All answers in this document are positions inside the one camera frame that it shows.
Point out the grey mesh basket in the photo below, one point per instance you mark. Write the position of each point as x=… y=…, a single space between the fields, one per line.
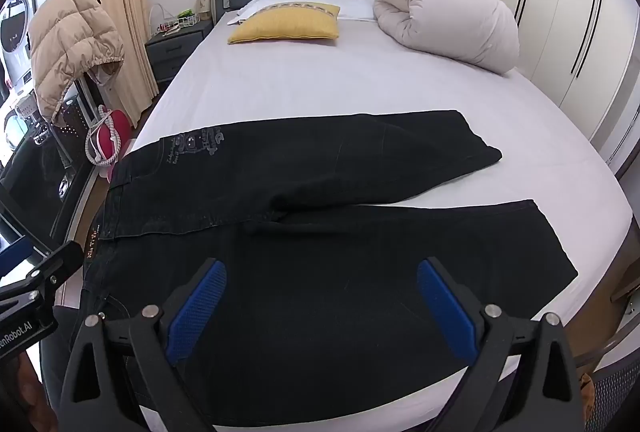
x=612 y=392

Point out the person's left forearm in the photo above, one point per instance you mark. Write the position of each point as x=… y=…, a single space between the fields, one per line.
x=35 y=392

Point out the white pillow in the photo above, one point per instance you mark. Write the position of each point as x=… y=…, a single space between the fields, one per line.
x=355 y=6

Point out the grey nightstand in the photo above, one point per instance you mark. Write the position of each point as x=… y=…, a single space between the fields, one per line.
x=172 y=51

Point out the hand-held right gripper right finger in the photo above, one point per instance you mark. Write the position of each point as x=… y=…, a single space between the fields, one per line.
x=445 y=307

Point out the black pants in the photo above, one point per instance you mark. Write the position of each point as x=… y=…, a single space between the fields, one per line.
x=310 y=262

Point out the white washing machine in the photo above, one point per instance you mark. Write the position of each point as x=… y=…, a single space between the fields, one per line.
x=12 y=26

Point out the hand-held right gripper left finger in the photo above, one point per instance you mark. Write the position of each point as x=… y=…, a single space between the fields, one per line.
x=200 y=307

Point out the rolled white duvet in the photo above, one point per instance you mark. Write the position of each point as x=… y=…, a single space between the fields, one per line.
x=450 y=16

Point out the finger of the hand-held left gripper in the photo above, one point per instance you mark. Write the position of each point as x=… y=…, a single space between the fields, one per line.
x=55 y=264
x=15 y=253

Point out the yellow pillow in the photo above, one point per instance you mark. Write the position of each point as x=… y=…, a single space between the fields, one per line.
x=287 y=25

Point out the white wardrobe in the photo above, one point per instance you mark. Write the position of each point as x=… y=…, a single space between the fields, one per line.
x=565 y=11

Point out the beige puffer jacket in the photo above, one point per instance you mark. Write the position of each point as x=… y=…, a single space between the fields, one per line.
x=70 y=41

